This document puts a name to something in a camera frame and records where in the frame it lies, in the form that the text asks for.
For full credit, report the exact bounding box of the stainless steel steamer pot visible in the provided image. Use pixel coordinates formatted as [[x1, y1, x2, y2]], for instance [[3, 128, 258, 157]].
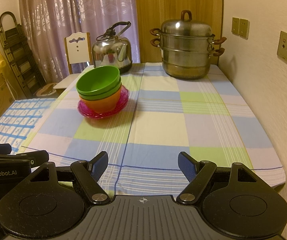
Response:
[[149, 10, 227, 80]]

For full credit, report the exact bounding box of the double wall socket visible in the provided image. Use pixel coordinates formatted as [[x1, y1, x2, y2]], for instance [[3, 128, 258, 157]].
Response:
[[231, 17, 250, 40]]

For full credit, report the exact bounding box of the blue checked cloth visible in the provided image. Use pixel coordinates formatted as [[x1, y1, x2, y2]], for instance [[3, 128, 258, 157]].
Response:
[[0, 98, 55, 154]]

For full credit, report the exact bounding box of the stainless steel kettle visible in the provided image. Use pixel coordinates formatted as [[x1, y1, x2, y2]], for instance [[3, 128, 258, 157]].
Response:
[[92, 21, 133, 74]]

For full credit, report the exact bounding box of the white wooden chair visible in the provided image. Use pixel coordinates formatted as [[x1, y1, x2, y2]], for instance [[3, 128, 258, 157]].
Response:
[[54, 32, 92, 94]]

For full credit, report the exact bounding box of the green plastic bowl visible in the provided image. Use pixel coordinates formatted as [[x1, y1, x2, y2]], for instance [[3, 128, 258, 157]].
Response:
[[76, 66, 120, 96]]

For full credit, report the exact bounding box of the orange plastic bowl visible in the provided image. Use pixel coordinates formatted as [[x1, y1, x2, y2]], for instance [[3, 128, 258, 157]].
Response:
[[80, 85, 123, 113]]

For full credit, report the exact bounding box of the lilac curtain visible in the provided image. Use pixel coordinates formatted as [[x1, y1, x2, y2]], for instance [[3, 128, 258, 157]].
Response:
[[19, 0, 140, 83]]

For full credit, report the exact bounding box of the black folding ladder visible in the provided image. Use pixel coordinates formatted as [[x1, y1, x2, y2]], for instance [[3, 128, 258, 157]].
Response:
[[0, 11, 46, 98]]

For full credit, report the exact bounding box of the checkered tablecloth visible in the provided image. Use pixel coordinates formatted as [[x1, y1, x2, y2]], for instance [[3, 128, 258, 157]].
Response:
[[20, 63, 286, 196]]

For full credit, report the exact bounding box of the large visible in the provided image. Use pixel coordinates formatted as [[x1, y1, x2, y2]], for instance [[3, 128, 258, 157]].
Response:
[[79, 81, 122, 101]]

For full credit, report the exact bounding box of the beige floor basin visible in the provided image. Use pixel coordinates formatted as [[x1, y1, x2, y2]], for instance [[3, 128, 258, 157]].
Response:
[[36, 83, 57, 98]]

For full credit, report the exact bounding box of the pink glass plate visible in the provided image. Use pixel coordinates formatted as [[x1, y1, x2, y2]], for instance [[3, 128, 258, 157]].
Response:
[[77, 85, 129, 119]]

